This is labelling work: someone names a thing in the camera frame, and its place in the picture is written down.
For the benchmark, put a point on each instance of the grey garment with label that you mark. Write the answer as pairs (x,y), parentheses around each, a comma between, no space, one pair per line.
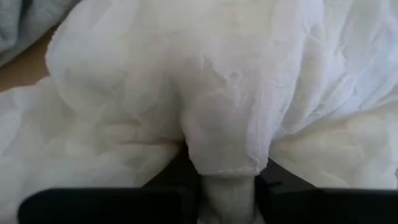
(21,25)

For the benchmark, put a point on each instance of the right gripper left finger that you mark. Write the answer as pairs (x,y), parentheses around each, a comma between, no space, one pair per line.
(109,207)

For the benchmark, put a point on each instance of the large white garment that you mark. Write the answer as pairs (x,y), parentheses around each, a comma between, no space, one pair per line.
(217,93)

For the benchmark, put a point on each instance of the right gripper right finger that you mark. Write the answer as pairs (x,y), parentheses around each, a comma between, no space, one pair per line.
(326,207)

